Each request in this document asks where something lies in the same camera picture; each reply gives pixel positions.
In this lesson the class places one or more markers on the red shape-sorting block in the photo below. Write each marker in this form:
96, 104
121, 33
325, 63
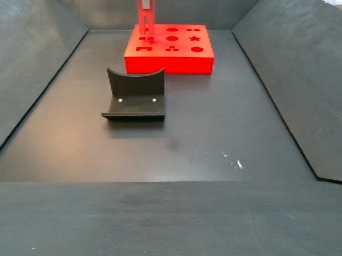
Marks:
179, 49

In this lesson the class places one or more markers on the black curved holder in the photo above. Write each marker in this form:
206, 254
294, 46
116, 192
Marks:
138, 96

